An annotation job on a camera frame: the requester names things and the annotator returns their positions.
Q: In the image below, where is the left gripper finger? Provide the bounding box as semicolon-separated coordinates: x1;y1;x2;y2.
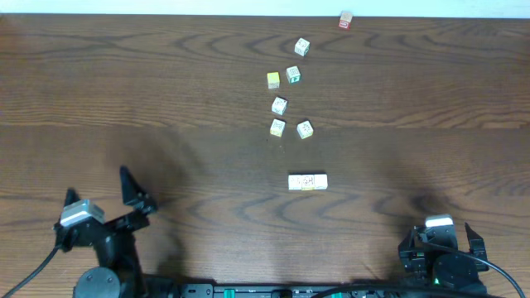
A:
64;188;80;207
119;166;157;214

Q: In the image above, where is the white block red print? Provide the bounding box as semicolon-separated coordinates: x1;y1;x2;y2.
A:
314;174;328;190

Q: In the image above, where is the white block orange print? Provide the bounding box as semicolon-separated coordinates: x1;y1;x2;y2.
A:
301;175;316;190

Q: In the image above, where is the white block red side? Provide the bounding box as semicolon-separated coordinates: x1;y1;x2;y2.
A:
288;175;302;190

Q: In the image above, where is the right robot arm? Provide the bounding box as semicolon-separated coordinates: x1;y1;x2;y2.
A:
397;214;489;294

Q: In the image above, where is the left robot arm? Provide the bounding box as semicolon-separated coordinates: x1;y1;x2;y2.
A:
54;166;181;297

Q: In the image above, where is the pale yellow printed block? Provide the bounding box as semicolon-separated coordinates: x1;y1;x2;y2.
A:
270;118;286;137

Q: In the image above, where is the white block yellow print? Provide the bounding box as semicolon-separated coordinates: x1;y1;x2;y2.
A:
296;120;314;139

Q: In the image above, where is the white block with cross print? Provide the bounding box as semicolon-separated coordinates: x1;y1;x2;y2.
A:
272;97;288;115

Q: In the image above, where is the yellow wooden block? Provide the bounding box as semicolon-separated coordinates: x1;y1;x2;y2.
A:
267;72;280;89

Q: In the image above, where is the white block teal side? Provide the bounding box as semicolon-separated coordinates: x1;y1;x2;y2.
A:
286;65;301;84

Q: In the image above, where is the white block with green print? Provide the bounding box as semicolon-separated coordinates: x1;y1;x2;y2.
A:
294;38;311;56

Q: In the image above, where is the red block at table edge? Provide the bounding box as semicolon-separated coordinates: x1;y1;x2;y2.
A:
338;11;353;30

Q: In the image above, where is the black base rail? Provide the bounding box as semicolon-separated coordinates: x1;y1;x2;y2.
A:
173;283;489;298

